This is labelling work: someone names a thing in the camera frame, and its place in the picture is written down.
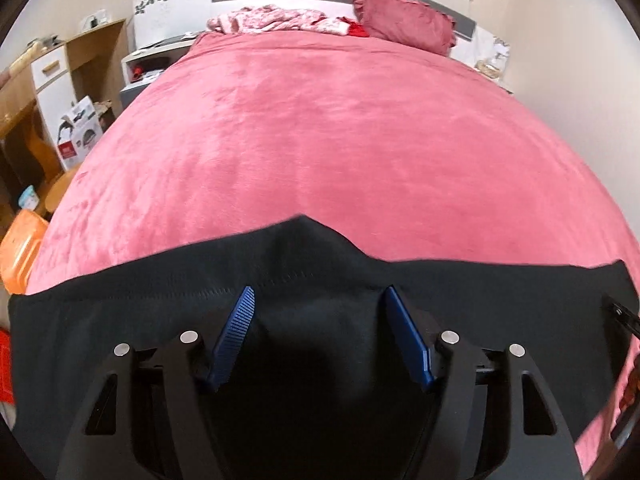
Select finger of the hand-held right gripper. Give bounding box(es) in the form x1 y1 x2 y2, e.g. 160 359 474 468
611 407 640 452
604 295 640 342

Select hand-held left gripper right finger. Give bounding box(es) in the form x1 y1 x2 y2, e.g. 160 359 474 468
383 285 584 480

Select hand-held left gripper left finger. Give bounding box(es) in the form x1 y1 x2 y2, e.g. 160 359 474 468
55 286 257 480

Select black pants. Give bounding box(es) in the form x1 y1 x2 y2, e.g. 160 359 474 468
7 215 640 480

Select pink bed blanket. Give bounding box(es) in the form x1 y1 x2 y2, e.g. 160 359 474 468
25 30 640 461

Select wooden stool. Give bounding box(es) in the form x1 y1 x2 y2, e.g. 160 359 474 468
45 167 82 219

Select orange plastic stool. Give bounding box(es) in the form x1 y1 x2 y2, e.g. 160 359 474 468
0 209 49 297

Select red plastic crate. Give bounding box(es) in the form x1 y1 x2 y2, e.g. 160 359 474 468
0 329 14 407

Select light blue packet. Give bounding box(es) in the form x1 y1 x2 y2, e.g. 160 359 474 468
17 184 41 214

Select printed cardboard box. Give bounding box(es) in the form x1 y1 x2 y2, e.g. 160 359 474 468
56 95 106 165

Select white bedside shelf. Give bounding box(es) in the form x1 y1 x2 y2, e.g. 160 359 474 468
120 35 202 107

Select white bedside table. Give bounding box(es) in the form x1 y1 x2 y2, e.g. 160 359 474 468
469 29 514 94

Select white drawer cabinet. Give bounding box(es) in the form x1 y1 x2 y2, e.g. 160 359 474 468
30 42 82 162

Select wooden desk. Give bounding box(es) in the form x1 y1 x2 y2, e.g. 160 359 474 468
0 19 127 211

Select pink floral cloth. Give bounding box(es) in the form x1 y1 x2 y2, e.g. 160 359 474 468
207 4 352 36

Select dark red ruffled pillow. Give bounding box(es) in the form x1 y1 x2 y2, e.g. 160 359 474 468
352 0 457 56

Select white floral panel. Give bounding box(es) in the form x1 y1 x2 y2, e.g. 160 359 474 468
132 0 214 54

